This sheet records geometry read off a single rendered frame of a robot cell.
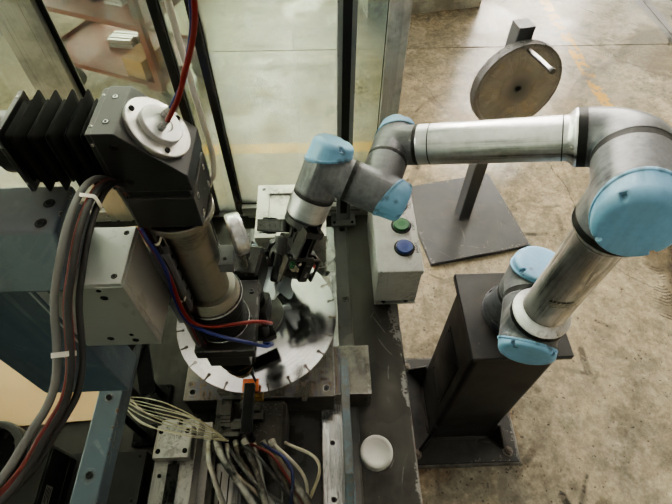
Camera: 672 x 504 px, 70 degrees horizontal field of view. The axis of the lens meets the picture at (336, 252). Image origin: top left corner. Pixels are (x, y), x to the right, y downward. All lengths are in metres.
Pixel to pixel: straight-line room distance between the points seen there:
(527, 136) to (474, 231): 1.59
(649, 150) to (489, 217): 1.76
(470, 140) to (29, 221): 0.66
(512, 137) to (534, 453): 1.39
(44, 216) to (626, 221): 0.68
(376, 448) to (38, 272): 0.80
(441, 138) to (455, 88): 2.43
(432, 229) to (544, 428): 0.99
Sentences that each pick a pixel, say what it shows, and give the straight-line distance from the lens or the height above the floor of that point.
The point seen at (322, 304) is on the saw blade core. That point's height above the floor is 0.95.
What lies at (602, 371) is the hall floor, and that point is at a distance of 2.25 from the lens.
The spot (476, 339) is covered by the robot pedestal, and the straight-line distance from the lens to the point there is 1.26.
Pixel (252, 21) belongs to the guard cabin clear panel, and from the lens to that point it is 1.08.
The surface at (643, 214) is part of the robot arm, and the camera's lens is 0.75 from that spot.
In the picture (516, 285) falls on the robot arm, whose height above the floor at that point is 0.95.
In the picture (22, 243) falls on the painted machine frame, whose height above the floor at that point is 1.52.
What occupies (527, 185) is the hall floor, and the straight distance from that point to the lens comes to 2.76.
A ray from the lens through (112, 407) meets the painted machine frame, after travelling 0.91.
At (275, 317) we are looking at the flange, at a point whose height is 0.96.
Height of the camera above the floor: 1.83
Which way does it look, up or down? 54 degrees down
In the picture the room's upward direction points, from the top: straight up
